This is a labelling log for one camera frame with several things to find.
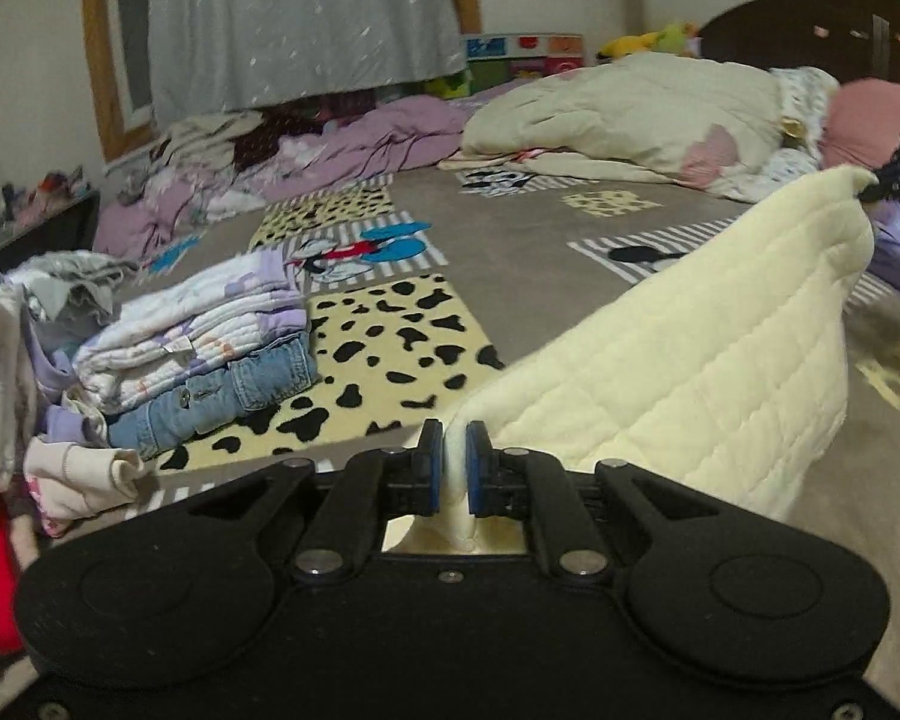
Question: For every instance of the yellow green plush toy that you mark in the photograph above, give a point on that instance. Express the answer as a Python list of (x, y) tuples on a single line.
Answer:
[(645, 41)]

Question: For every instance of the folded blue jeans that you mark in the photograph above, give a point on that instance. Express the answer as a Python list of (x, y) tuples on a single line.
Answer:
[(217, 397)]

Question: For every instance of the white striped garment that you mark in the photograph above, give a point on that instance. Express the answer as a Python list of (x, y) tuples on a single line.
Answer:
[(195, 139)]

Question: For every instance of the dark side shelf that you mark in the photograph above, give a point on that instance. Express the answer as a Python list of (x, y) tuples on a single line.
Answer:
[(37, 229)]

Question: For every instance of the cream duvet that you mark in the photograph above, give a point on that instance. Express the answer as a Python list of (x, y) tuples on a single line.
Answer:
[(630, 112)]

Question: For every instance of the white pink garment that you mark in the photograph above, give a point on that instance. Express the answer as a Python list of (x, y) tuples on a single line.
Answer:
[(75, 476)]

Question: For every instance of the dark maroon garment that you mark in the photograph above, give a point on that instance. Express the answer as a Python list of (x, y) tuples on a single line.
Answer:
[(270, 139)]

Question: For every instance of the grey speckled curtain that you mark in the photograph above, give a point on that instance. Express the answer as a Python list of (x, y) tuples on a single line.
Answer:
[(292, 15)]

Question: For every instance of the white floral pillow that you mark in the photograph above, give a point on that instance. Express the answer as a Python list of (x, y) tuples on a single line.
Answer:
[(806, 101)]

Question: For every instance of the light purple garment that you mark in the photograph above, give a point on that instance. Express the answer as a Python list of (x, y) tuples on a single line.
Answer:
[(52, 375)]

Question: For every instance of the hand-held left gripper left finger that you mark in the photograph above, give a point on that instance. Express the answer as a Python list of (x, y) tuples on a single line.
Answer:
[(434, 469)]

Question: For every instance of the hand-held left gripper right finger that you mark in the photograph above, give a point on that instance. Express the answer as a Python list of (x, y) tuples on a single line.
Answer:
[(475, 474)]

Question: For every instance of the cream quilted garment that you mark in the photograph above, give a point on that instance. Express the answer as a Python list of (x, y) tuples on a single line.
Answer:
[(690, 360)]

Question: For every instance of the dark wooden headboard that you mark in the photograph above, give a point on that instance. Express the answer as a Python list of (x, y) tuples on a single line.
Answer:
[(795, 30)]

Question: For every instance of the stack of folded clothes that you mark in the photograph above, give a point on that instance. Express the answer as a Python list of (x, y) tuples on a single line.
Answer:
[(195, 322)]

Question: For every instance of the grey white crumpled garment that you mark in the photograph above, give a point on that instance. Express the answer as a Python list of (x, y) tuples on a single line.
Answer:
[(67, 277)]

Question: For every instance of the pink pillow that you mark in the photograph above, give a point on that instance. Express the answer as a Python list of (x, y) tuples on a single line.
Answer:
[(870, 116)]

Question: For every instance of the purple blanket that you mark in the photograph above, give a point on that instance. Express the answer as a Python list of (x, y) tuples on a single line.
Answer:
[(390, 127)]

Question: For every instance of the colourful toy box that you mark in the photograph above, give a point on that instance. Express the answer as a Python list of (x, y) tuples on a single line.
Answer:
[(525, 56)]

